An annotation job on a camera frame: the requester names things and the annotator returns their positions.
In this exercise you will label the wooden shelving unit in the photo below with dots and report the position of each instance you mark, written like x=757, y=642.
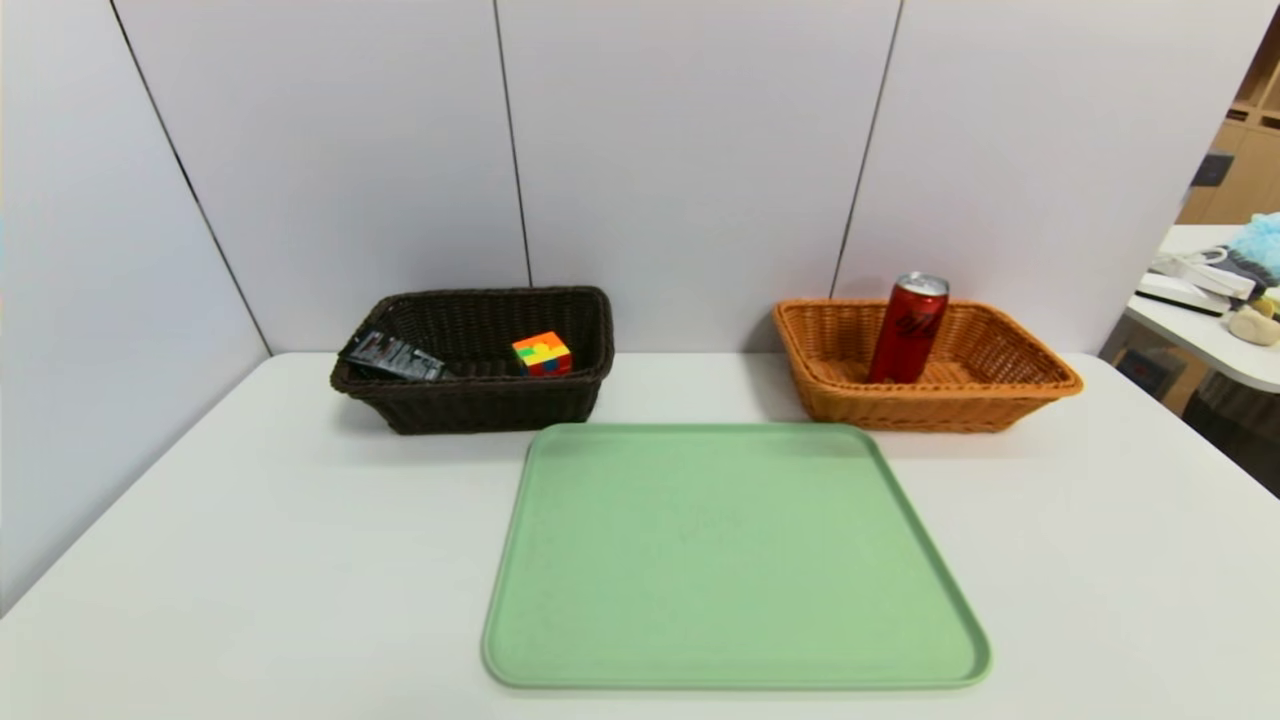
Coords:
x=1248, y=150

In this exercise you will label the light green plastic tray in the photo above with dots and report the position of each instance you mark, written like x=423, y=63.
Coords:
x=720, y=560

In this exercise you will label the beige plush toy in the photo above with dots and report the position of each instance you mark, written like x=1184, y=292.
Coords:
x=1254, y=324

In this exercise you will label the white side table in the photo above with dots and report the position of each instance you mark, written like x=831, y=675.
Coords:
x=1200, y=340

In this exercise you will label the multicoloured puzzle cube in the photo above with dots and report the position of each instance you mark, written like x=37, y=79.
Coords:
x=542, y=354

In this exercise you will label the orange wicker basket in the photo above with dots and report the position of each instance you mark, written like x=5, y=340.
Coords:
x=1000, y=390

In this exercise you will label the dark brown wicker basket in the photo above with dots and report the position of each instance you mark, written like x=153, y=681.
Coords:
x=480, y=400

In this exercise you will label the black cosmetic tube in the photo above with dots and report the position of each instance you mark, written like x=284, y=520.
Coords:
x=392, y=357

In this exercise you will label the light blue fluffy duster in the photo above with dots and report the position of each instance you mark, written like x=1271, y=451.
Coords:
x=1260, y=245

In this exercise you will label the red soda can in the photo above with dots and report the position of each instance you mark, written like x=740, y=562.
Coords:
x=908, y=330

